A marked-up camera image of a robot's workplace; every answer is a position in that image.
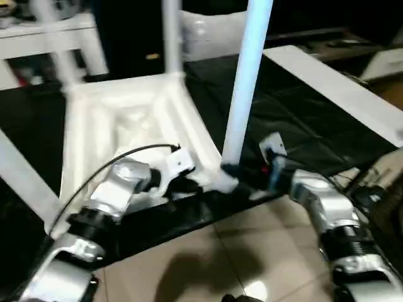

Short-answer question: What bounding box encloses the white plastic table top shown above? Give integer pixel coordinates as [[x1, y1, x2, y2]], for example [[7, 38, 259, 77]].
[[43, 70, 240, 237]]

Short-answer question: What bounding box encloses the black work mat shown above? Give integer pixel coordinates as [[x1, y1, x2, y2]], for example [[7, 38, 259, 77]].
[[0, 52, 400, 268]]

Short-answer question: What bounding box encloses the white flat board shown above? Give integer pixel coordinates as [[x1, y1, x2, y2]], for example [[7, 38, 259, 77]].
[[263, 45, 403, 148]]

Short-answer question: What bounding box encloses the grey cushion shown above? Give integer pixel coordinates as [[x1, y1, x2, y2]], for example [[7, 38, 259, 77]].
[[179, 9, 249, 63]]

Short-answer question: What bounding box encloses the dark low bench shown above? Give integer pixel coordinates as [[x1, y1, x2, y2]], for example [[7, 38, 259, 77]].
[[266, 26, 388, 60]]

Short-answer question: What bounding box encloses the white appliance box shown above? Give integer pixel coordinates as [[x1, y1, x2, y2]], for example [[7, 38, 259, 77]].
[[360, 47, 403, 82]]

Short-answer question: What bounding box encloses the white sideboard with glass doors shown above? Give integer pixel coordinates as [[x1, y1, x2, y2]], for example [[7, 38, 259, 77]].
[[0, 11, 110, 92]]

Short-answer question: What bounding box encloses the dark clutter pile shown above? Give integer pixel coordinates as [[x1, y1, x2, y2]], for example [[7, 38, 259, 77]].
[[0, 6, 20, 31]]

